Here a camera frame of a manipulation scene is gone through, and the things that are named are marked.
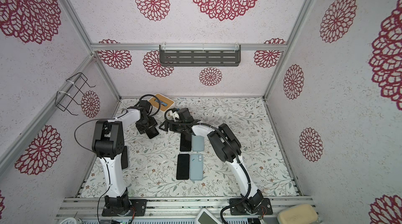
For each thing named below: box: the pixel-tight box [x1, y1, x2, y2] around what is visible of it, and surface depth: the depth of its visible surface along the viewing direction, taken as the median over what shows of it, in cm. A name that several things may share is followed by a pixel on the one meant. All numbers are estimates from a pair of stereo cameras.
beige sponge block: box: [276, 203, 318, 224], surface depth 70 cm
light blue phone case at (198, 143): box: [191, 134, 205, 152], surface depth 97 cm
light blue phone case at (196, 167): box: [189, 153, 204, 181], surface depth 89 cm
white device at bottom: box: [195, 208, 223, 224], surface depth 69 cm
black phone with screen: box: [175, 153, 191, 181], surface depth 87 cm
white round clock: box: [59, 217, 77, 224], surface depth 69 cm
